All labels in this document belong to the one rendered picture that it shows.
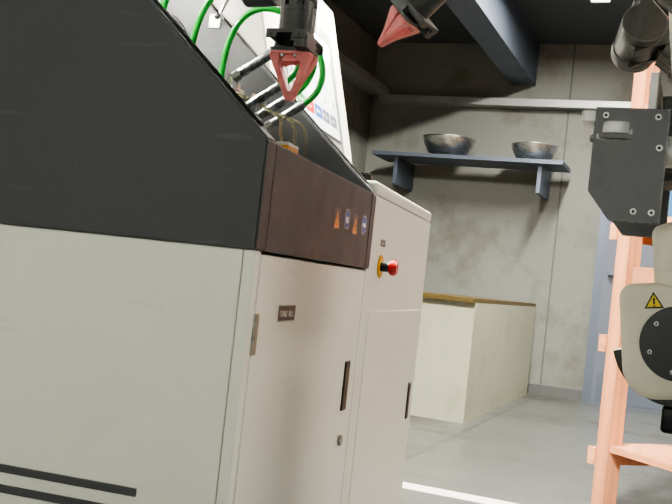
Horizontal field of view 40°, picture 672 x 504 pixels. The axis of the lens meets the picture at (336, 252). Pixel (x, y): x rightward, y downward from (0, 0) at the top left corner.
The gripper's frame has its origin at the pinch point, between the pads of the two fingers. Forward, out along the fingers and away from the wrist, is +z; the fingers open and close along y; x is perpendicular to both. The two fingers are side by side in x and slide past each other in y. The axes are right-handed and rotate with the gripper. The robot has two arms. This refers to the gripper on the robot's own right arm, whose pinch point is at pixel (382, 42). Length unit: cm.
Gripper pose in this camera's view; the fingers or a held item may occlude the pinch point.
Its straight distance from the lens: 181.5
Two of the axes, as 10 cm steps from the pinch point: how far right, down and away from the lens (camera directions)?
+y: -5.1, -7.7, 3.7
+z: -6.9, 6.3, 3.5
